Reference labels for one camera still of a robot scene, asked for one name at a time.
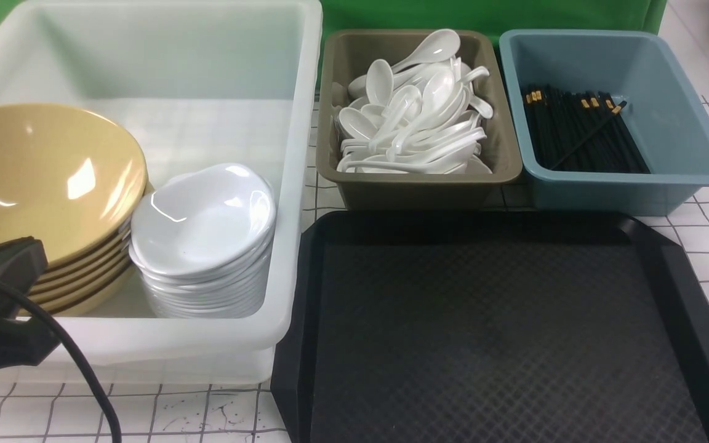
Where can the blue chopstick bin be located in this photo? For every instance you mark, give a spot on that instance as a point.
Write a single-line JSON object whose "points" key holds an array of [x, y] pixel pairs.
{"points": [[665, 116]]}

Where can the stack of tan bowls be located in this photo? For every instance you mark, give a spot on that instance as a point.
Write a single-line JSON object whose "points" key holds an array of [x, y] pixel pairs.
{"points": [[70, 178]]}

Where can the black chopstick gold tip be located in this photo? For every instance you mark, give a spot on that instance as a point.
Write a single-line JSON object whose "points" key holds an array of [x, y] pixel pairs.
{"points": [[590, 141]]}

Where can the black serving tray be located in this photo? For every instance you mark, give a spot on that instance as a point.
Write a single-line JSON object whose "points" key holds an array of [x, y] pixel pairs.
{"points": [[445, 326]]}

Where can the bundle of black chopsticks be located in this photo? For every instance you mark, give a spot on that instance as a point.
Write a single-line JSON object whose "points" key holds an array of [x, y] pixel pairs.
{"points": [[542, 104]]}

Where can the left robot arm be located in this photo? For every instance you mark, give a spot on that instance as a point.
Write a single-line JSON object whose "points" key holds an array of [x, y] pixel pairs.
{"points": [[29, 342]]}

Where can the white dish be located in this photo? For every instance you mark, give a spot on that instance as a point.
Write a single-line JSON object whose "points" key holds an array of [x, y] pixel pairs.
{"points": [[202, 221]]}

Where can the green backdrop cloth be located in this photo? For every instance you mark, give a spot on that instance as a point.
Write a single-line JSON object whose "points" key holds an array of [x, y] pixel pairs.
{"points": [[493, 18]]}

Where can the pile of white spoons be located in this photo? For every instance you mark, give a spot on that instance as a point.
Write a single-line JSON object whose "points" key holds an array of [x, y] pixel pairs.
{"points": [[417, 116]]}

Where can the large white plastic tub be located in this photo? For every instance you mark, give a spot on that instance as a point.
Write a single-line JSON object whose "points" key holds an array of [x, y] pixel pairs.
{"points": [[197, 83]]}

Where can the stack of white dishes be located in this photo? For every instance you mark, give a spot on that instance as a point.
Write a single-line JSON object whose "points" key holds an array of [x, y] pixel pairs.
{"points": [[233, 294]]}

